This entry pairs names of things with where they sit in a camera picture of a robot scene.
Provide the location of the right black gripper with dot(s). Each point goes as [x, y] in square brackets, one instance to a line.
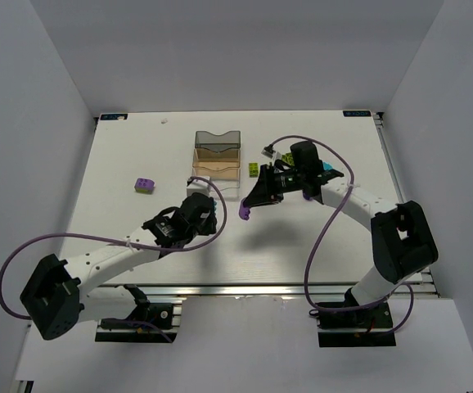
[269, 184]

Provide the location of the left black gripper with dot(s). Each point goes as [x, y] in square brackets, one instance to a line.
[205, 221]

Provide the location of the purple lego brick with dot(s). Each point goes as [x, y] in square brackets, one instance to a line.
[244, 212]

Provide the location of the purple and green lego stack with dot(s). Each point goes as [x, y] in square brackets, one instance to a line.
[144, 185]

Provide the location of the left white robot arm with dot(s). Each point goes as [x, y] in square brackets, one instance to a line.
[62, 293]

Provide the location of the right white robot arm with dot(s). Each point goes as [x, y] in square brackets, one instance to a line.
[344, 196]

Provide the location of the green lego brick near containers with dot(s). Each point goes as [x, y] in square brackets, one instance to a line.
[253, 170]

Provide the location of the clear transparent container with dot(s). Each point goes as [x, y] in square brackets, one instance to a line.
[227, 181]

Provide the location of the long green lego brick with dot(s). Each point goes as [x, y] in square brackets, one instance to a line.
[288, 158]

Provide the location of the grey transparent container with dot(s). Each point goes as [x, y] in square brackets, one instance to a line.
[218, 142]

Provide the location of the right corner label sticker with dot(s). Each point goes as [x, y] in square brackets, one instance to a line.
[356, 113]

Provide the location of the corner label sticker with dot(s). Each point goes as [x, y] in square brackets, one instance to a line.
[113, 117]
[356, 113]

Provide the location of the left corner label sticker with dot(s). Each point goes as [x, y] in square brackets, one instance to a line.
[113, 117]

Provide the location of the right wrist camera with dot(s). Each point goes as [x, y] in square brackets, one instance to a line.
[271, 153]

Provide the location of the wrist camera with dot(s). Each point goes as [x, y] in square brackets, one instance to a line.
[198, 185]
[271, 153]

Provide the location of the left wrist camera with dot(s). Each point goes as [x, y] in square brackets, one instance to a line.
[198, 185]

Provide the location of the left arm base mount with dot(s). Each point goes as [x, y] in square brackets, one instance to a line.
[148, 322]

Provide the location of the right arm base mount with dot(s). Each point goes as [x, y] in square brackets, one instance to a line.
[364, 327]

